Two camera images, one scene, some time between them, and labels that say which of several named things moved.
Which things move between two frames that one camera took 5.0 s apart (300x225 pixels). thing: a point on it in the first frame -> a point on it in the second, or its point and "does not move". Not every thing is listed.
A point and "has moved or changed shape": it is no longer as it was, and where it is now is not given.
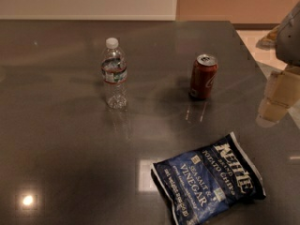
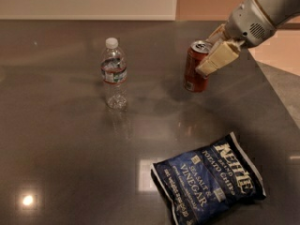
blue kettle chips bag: (200, 186) does not move
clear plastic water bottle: (114, 75) does not move
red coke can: (202, 76) has moved or changed shape
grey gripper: (290, 39) -> (247, 22)
